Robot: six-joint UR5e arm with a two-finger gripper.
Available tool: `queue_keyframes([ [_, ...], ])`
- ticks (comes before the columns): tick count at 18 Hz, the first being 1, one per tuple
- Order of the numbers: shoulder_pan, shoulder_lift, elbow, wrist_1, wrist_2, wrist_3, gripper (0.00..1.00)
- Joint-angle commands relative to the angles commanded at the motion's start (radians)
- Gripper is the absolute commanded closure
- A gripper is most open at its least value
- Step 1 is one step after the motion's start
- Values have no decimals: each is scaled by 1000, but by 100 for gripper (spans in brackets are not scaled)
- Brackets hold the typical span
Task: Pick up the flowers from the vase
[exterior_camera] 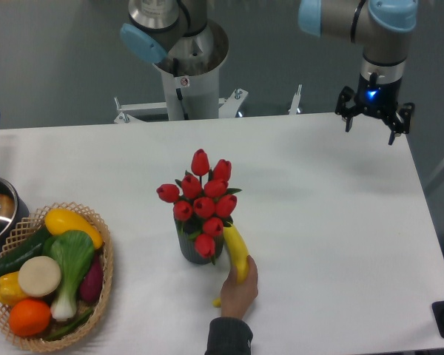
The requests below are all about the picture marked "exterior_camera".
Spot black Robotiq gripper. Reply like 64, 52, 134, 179
334, 75, 415, 145

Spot red tulip bouquet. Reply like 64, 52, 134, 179
156, 149, 241, 257

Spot yellow banana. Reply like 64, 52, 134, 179
212, 223, 250, 308

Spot dark grey ribbed vase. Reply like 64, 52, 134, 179
175, 220, 224, 265

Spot dark grey sleeve forearm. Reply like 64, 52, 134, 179
205, 317, 253, 355

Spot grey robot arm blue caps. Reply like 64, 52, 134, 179
120, 1, 418, 140

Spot person's hand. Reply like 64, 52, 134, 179
220, 255, 258, 320

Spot green bok choy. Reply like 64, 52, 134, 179
44, 230, 95, 322

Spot yellow squash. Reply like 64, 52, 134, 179
44, 208, 104, 250

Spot purple sweet potato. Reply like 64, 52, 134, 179
78, 254, 104, 303

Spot green chili pepper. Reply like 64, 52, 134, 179
44, 308, 93, 341

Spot green cucumber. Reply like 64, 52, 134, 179
0, 226, 51, 277

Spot woven wicker basket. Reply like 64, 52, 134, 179
0, 202, 113, 353

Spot beige round bun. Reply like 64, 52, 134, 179
18, 256, 61, 297

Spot orange fruit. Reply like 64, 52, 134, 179
8, 298, 51, 337

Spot yellow bell pepper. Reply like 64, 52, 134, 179
0, 271, 30, 307

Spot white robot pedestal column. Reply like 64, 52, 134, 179
155, 20, 229, 121

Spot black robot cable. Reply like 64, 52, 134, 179
172, 57, 189, 121

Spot white metal base frame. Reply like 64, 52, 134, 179
113, 84, 303, 124

